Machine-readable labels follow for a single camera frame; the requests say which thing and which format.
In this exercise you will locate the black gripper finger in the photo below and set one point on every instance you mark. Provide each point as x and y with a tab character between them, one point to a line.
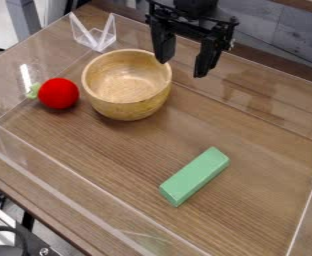
163	40
207	57

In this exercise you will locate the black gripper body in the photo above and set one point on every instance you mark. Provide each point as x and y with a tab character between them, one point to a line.
194	19

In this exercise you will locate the red plush fruit green leaf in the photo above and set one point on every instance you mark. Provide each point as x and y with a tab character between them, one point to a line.
57	93

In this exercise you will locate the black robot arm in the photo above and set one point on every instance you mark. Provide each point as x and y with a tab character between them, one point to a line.
198	20

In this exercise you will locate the wooden bowl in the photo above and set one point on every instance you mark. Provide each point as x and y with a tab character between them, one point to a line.
127	84

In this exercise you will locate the clear acrylic tray walls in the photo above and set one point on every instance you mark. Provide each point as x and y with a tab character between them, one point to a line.
86	173

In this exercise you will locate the green rectangular block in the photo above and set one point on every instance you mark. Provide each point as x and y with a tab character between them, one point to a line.
191	178

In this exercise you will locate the black metal table leg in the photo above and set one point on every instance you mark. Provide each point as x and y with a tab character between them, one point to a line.
28	221

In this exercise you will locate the clear acrylic corner bracket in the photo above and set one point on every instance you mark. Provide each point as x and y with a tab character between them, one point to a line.
95	38

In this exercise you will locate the grey post top left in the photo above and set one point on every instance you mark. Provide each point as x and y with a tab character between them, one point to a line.
24	16

